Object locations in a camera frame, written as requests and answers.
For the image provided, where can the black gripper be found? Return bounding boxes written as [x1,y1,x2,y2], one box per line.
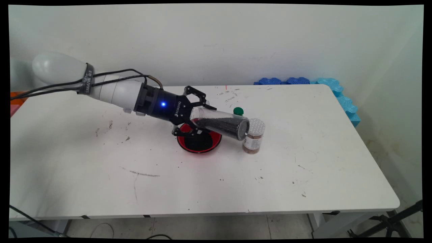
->
[134,84,217,137]

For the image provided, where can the clear plastic jar black seeds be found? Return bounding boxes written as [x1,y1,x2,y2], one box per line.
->
[190,107,250,141]

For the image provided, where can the black seeds heap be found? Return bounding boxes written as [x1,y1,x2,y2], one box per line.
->
[184,130,216,152]

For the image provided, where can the red bowl black rim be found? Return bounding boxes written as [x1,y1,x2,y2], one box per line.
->
[177,121,223,154]

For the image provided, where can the foil sealed brown spice jar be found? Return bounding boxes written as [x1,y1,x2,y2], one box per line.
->
[242,118,266,155]

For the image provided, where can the light blue foam mat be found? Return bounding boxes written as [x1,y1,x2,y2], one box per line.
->
[310,78,361,128]

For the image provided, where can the orange block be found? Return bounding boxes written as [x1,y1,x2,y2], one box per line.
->
[10,91,29,106]

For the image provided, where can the white table leg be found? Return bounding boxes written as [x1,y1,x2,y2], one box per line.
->
[307,212,388,239]

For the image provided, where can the black tripod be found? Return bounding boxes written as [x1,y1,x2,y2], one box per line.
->
[348,200,423,238]

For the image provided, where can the black camera cable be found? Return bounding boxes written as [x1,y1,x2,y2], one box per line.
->
[10,69,149,98]

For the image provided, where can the grey velcro strap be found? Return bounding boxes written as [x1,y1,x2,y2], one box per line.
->
[77,63,95,96]

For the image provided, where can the thin grey looped cable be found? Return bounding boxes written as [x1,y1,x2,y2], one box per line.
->
[90,223,114,238]

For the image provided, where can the thick black floor cable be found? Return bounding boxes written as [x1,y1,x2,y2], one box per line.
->
[9,204,68,237]

